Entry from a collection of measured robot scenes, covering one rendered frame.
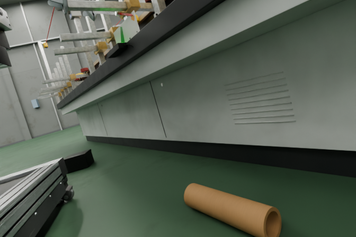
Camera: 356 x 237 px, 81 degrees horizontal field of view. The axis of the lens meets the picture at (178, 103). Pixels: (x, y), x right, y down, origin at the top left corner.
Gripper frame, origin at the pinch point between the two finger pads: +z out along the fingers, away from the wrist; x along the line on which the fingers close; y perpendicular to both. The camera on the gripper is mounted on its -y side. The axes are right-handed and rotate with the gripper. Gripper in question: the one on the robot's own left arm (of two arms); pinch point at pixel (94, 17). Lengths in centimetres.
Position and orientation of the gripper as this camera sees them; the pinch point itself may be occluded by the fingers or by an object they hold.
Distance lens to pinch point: 128.9
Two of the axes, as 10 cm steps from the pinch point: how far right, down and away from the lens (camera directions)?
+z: 2.7, 9.6, 0.7
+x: -5.1, 2.0, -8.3
